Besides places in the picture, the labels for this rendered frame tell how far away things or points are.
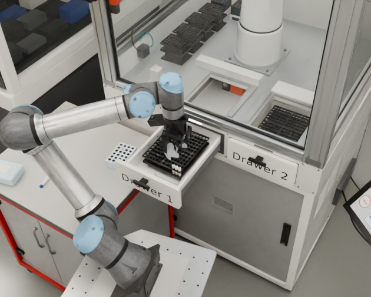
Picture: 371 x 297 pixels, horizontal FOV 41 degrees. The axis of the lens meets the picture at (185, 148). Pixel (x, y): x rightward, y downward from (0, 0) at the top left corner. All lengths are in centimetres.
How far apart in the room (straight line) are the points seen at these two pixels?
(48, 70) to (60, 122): 100
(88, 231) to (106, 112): 38
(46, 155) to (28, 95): 79
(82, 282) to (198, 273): 40
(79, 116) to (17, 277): 149
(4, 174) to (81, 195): 53
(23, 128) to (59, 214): 57
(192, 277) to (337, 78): 81
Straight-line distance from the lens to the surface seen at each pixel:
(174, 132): 170
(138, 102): 143
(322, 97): 165
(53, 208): 201
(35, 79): 241
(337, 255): 280
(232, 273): 265
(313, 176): 189
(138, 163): 199
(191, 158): 190
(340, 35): 152
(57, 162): 166
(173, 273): 176
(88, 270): 181
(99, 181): 205
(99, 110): 146
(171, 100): 159
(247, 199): 218
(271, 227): 224
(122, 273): 162
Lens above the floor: 227
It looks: 45 degrees down
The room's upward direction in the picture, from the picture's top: 2 degrees counter-clockwise
